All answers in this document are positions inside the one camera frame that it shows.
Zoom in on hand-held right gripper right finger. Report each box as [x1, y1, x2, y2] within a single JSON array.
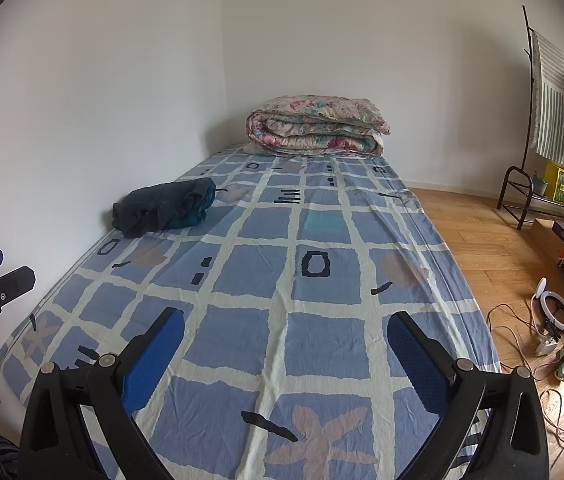
[[387, 311, 550, 480]]

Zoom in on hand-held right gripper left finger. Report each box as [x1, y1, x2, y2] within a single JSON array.
[[18, 306, 186, 480]]

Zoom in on teal plaid fleece jacket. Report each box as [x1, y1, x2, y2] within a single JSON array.
[[112, 176, 217, 239]]

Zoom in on black metal clothes rack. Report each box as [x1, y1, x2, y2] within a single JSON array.
[[496, 5, 564, 231]]

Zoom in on bed with blue checked sheet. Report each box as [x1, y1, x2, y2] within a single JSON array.
[[0, 147, 502, 480]]

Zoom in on black and white striped cloth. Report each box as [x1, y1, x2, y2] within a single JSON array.
[[0, 430, 25, 480]]

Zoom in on cardboard box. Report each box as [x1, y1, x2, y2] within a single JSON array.
[[532, 217, 564, 261]]

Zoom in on yellow box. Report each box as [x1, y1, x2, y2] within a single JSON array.
[[544, 160, 564, 206]]

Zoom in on folded floral quilt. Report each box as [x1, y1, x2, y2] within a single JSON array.
[[246, 94, 391, 157]]

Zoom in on white striped hanging cloth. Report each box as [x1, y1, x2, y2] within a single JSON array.
[[530, 30, 564, 160]]

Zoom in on tangled thin cables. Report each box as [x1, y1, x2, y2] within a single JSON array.
[[486, 300, 564, 448]]

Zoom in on white ring light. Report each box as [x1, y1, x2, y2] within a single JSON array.
[[532, 277, 564, 358]]

